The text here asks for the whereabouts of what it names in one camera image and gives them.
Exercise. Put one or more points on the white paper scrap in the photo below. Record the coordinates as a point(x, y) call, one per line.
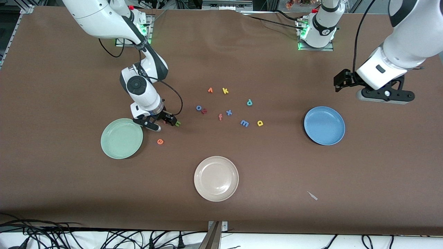
point(313, 196)

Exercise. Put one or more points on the silver metal bracket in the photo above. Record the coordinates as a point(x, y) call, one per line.
point(224, 226)

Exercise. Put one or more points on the brown table cover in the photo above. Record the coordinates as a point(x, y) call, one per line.
point(69, 190)

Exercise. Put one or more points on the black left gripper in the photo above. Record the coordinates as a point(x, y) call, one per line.
point(349, 79)

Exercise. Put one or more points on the aluminium corner rail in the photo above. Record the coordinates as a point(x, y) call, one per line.
point(14, 31)

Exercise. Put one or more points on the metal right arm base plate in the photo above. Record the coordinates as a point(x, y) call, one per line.
point(149, 24)

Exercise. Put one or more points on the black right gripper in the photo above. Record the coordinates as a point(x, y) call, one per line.
point(163, 117)

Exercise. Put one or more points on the light green plate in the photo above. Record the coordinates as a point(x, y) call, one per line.
point(121, 138)

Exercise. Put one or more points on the grey metal frame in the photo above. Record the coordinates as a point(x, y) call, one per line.
point(225, 5)

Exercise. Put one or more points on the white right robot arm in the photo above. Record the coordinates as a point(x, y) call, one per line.
point(97, 17)

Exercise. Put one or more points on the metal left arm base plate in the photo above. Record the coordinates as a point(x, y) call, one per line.
point(325, 49)

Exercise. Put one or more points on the beige plate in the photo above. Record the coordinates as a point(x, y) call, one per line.
point(216, 178)

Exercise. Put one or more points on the black power plug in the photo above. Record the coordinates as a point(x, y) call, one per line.
point(180, 241)
point(151, 243)

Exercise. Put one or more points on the grey metal pole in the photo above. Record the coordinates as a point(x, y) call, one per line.
point(211, 240)

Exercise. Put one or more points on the blue plate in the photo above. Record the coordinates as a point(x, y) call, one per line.
point(324, 125)

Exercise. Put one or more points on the blue foam letter m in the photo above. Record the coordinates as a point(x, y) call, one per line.
point(244, 123)

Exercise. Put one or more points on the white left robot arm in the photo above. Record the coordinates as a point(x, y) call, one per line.
point(408, 45)

